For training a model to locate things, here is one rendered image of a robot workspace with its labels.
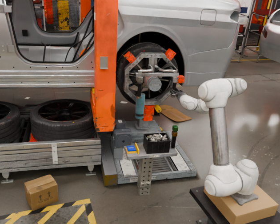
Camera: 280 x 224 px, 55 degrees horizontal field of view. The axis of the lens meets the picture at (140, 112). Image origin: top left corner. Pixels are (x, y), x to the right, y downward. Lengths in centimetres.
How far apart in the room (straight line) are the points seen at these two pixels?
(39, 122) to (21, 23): 210
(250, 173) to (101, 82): 128
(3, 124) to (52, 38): 205
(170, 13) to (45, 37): 224
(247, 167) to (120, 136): 123
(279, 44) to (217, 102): 308
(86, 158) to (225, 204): 130
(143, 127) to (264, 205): 157
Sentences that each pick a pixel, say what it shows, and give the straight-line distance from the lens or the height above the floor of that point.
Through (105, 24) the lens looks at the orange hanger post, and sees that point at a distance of 210.
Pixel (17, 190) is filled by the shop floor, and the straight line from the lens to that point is 269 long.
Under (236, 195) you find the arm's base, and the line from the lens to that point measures 205.
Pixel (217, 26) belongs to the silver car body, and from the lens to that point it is 299.
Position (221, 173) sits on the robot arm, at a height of 66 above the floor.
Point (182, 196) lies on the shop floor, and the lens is 259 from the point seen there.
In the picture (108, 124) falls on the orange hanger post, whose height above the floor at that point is 59.
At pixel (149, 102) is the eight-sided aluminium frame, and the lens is 282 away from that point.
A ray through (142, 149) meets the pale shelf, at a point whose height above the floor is 45.
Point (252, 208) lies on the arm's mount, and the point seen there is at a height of 40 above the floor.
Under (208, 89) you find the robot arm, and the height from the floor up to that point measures 115.
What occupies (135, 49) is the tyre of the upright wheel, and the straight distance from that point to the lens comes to 271.
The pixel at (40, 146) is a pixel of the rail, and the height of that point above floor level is 36.
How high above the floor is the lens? 168
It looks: 24 degrees down
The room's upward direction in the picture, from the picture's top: 4 degrees clockwise
